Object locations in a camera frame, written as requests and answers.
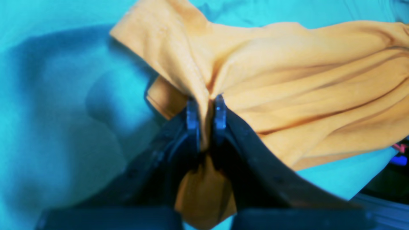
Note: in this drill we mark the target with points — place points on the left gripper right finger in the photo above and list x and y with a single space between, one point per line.
268 194

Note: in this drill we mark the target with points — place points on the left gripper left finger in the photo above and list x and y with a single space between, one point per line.
143 196

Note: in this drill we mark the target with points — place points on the green table cloth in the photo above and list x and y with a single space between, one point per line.
72 99

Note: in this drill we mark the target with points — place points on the orange T-shirt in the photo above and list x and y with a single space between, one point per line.
313 96

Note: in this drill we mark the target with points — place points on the blue clamp on table centre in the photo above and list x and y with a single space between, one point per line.
402 156

